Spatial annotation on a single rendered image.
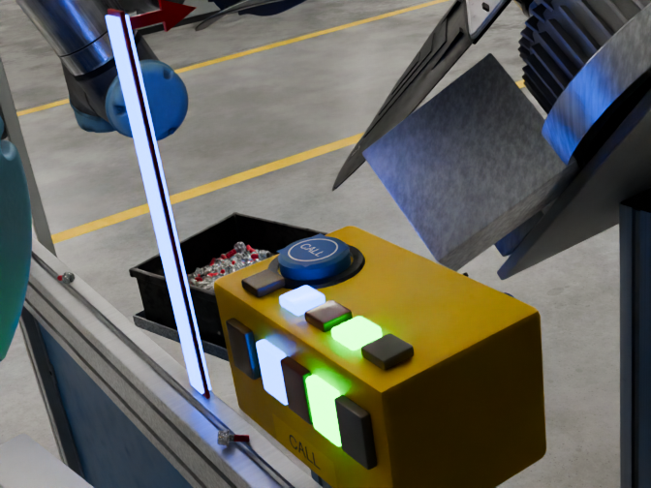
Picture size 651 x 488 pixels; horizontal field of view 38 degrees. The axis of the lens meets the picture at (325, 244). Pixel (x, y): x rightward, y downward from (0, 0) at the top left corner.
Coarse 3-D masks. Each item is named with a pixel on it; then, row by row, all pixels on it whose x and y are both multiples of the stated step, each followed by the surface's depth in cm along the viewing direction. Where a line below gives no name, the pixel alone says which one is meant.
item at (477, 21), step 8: (472, 0) 97; (480, 0) 95; (488, 0) 93; (496, 0) 92; (504, 0) 90; (472, 8) 96; (480, 8) 94; (496, 8) 91; (472, 16) 96; (480, 16) 93; (488, 16) 92; (472, 24) 95; (480, 24) 92; (472, 32) 94
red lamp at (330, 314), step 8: (328, 304) 47; (336, 304) 47; (304, 312) 47; (312, 312) 46; (320, 312) 46; (328, 312) 46; (336, 312) 46; (344, 312) 46; (312, 320) 46; (320, 320) 46; (328, 320) 45; (336, 320) 46; (344, 320) 46; (320, 328) 46; (328, 328) 46
